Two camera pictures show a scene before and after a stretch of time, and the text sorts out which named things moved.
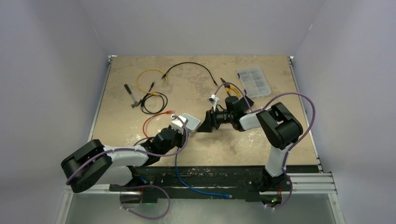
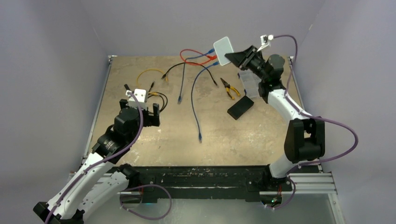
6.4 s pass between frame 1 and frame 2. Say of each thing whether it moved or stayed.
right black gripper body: moved
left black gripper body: moved
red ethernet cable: moved
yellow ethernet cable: stayed
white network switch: moved
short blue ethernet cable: moved
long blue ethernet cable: moved
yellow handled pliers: stayed
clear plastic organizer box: stayed
